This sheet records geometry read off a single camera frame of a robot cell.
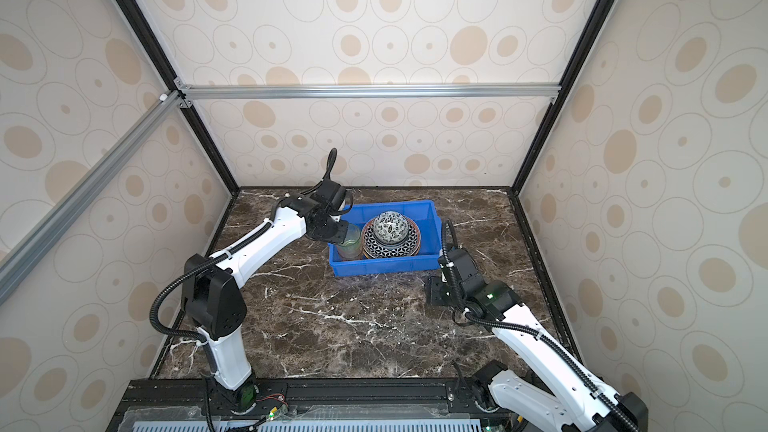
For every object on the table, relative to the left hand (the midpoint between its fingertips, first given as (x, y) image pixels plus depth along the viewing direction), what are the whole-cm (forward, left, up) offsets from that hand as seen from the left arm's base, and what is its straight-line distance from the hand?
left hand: (347, 230), depth 87 cm
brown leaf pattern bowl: (+7, -13, -9) cm, 17 cm away
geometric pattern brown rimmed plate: (+1, -9, -13) cm, 16 cm away
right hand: (-16, -24, -2) cm, 29 cm away
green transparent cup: (-1, 0, -8) cm, 8 cm away
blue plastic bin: (-1, -25, -14) cm, 28 cm away
